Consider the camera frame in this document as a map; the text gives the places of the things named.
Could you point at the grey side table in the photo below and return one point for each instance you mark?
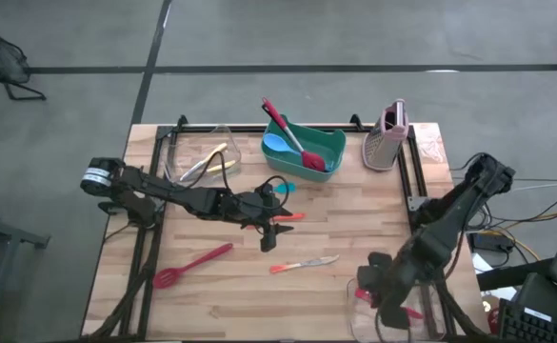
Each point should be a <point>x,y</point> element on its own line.
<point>2,233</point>

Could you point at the clear glass baking dish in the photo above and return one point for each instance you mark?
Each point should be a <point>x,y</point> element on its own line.
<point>183,143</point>

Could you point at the red silicone spatula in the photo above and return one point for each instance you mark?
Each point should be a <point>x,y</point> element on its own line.
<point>413,313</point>

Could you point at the crumpled clear plastic wrap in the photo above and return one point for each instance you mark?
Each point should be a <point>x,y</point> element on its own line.
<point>430,143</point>

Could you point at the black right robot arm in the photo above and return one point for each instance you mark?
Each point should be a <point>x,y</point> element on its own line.
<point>449,224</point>

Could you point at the teal plastic bin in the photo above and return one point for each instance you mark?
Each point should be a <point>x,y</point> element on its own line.
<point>321,140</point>

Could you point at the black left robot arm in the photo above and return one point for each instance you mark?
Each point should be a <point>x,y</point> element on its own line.
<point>178,197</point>

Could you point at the black stand bar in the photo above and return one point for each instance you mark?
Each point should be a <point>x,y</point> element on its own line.
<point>511,276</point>

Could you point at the pink metal box grater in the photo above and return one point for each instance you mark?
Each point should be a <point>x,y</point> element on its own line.
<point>387,138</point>

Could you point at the white paper sheet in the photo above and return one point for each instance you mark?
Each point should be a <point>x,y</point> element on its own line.
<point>480,264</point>

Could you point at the blue silicone spatula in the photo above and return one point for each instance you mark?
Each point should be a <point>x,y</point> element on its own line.
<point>287,188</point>

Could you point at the black keyboard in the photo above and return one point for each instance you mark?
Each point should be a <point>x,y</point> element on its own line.
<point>530,328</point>

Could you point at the clear plastic rectangular container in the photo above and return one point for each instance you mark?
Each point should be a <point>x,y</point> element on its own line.
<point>430,295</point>

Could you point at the black power brick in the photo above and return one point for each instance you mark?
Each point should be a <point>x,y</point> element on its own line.
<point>490,242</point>

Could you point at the black metal table frame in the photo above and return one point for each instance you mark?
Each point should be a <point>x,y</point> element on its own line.
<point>247,127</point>

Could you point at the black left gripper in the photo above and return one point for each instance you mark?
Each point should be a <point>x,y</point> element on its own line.
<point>254,212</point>

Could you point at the orange silicone spatula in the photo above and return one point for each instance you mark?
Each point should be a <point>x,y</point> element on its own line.
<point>292,217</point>

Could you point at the light blue spoon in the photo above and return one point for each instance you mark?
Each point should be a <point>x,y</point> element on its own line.
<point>274,143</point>

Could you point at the red slotted spoon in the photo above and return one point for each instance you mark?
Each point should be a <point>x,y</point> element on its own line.
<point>202,260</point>

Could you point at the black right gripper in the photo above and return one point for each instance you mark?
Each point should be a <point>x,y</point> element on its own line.
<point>392,286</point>

